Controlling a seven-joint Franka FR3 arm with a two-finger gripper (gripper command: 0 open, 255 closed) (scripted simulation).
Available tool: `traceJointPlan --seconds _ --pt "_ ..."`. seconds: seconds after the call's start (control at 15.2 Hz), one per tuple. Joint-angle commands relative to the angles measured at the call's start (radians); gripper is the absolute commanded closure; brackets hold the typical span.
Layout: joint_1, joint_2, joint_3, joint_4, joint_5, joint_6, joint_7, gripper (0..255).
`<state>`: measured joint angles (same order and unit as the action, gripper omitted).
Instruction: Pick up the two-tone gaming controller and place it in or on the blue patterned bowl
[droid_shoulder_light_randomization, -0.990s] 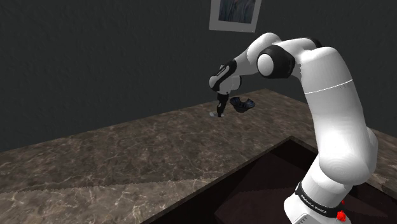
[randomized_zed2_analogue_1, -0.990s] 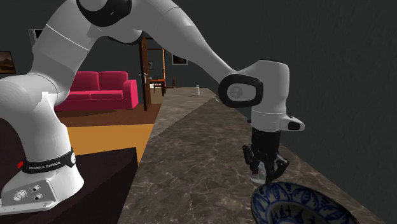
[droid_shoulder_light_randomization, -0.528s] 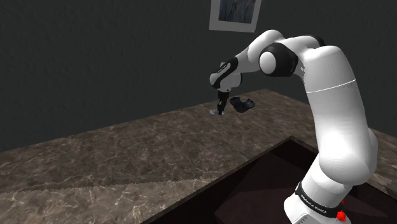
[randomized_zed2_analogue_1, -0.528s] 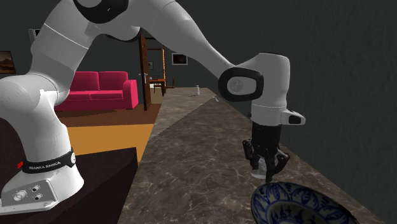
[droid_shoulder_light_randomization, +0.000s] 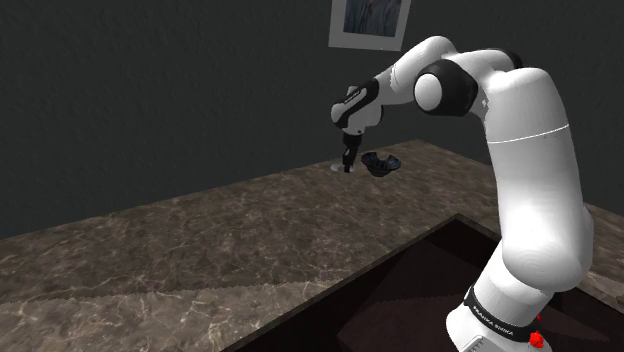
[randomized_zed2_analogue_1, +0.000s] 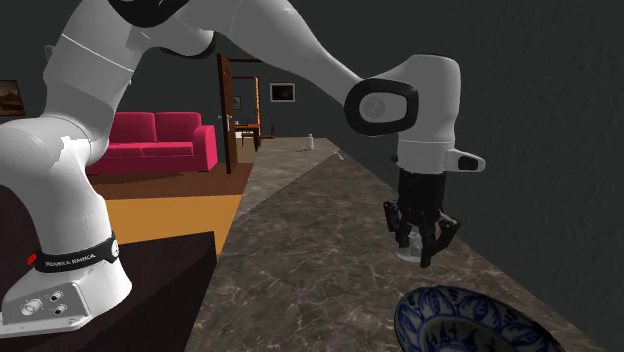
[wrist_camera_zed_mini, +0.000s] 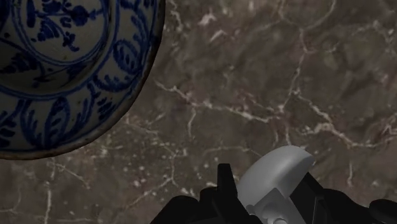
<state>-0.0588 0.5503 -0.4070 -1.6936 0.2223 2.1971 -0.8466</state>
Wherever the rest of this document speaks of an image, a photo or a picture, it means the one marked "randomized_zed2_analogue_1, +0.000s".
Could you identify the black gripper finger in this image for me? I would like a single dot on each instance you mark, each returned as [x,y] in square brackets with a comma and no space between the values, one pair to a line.
[438,234]
[398,222]

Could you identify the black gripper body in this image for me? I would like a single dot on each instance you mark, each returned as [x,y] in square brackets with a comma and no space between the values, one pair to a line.
[421,192]

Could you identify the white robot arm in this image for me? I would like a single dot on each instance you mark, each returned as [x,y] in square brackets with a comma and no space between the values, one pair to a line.
[73,161]

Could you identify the small white cup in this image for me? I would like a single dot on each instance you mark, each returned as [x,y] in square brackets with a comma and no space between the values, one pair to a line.
[408,254]

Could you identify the blue and white patterned bowl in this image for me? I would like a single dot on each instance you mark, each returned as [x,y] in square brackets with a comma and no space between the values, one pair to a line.
[468,317]

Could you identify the small pale utensil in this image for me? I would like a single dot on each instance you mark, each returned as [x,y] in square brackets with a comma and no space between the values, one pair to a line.
[339,155]

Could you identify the small white bottle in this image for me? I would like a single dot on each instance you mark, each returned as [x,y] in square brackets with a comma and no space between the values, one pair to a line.
[310,142]

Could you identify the wooden dining table with chairs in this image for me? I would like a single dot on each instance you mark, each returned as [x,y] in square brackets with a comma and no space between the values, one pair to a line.
[248,129]

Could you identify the brown wooden door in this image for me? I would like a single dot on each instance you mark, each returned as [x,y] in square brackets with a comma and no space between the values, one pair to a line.
[227,112]

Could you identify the dark robot stand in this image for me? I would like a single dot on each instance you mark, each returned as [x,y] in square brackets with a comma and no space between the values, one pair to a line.
[161,287]

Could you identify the pink sofa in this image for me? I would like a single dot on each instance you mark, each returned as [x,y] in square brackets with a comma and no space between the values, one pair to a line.
[161,141]

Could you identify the dark wall picture white frame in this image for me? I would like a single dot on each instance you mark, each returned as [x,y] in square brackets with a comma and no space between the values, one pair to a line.
[282,92]

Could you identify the brown landscape wall picture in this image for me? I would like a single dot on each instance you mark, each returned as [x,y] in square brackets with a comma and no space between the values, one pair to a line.
[10,97]

